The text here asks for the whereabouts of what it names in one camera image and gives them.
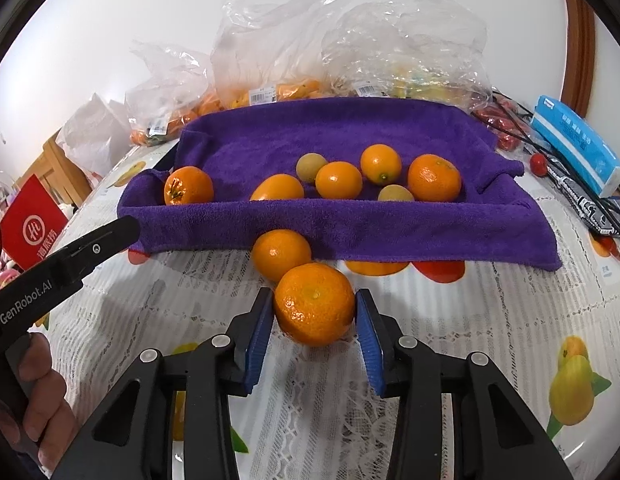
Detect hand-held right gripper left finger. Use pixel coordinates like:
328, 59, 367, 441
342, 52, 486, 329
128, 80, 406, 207
50, 287, 275, 480

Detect person's left hand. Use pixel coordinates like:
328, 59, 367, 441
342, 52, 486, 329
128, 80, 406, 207
0, 332, 77, 467

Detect wooden frame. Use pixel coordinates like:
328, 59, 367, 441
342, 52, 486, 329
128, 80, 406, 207
560, 0, 598, 118

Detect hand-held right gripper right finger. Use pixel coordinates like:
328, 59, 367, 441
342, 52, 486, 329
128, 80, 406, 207
356, 288, 575, 480

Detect fruit print lace tablecloth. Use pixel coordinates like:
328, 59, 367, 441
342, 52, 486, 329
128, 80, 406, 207
20, 135, 620, 480

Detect clear bag of small oranges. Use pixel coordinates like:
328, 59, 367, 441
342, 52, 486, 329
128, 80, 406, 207
125, 40, 225, 148

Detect small yellow-green fruit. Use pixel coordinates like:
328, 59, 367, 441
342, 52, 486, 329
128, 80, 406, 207
296, 154, 329, 184
378, 184, 415, 202

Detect black and white patterned strap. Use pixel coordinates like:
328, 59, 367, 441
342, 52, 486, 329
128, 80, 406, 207
544, 160, 620, 236

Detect blue tissue pack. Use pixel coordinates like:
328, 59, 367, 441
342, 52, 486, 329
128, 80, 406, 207
532, 95, 620, 198

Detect small oval orange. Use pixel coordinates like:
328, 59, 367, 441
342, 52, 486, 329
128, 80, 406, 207
360, 144, 403, 185

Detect mandarin orange with stem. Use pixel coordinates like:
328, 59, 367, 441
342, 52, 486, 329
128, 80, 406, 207
163, 166, 215, 206

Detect black cables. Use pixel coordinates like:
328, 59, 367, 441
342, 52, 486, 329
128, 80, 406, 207
490, 87, 620, 261

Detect pink object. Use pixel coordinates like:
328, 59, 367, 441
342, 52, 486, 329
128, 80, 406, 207
0, 255, 23, 293

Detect white plastic bag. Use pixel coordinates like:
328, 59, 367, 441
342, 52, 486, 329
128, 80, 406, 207
55, 92, 136, 181

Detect bag of red tomatoes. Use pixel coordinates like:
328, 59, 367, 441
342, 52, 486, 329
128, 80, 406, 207
472, 95, 533, 152

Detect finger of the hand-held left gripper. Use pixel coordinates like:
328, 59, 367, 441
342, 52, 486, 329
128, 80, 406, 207
54, 216, 142, 283

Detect large mandarin orange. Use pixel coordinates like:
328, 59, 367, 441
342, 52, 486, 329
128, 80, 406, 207
273, 262, 357, 348

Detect wooden cabinet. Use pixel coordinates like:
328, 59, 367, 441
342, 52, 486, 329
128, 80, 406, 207
32, 130, 93, 208

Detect purple towel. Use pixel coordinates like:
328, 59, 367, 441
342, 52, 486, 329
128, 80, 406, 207
116, 97, 563, 272

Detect red sign card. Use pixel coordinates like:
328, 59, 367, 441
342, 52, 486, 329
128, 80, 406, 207
0, 174, 70, 271

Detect tall clear bag of oranges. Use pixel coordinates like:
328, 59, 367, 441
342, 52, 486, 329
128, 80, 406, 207
210, 0, 351, 111

